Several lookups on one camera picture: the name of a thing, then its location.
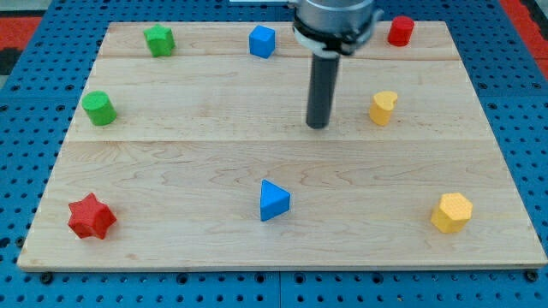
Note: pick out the black cylindrical pointer tool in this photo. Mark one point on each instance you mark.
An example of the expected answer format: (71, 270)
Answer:
(322, 84)

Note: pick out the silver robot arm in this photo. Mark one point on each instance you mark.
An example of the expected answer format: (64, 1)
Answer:
(330, 29)

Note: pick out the green star block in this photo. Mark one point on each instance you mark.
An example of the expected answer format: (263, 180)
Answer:
(159, 40)

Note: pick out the red star block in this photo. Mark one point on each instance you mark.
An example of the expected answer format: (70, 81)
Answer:
(90, 218)

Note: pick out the yellow heart block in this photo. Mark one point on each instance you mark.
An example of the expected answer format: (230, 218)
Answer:
(382, 106)

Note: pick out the blue cube block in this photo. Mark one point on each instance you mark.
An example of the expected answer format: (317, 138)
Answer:
(262, 41)

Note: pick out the red cylinder block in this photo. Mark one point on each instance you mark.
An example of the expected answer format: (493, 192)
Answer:
(401, 30)

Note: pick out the blue triangle block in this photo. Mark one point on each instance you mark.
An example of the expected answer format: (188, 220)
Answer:
(273, 201)

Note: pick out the wooden board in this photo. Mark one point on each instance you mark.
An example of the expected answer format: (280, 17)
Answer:
(196, 132)

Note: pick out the yellow hexagon block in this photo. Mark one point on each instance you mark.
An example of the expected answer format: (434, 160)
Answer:
(452, 213)

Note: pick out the green cylinder block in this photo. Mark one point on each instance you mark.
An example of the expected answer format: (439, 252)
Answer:
(99, 108)

